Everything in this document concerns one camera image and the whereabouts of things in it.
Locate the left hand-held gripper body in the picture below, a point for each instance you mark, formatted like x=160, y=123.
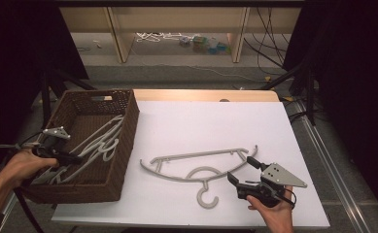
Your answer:
x=52, y=147

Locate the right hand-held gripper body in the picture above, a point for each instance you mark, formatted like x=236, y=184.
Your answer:
x=279, y=177

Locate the brown wicker basket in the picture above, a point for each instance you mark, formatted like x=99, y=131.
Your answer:
x=125, y=139

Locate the person's left hand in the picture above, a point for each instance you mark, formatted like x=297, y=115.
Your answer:
x=21, y=168

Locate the person's right hand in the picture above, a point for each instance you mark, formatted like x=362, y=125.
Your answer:
x=277, y=220

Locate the black tripod stand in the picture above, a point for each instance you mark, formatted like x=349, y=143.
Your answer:
x=309, y=93
x=47, y=97

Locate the white table mat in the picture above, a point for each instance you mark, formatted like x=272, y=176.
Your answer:
x=209, y=126

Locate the wooden table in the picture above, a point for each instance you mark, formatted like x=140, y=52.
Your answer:
x=193, y=95

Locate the black curtain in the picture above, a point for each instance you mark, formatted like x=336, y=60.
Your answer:
x=18, y=58
x=355, y=81

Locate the pile of colourful toys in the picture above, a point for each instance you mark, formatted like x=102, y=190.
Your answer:
x=206, y=43

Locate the metal floor rail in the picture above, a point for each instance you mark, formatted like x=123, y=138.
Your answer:
x=332, y=168
x=5, y=210

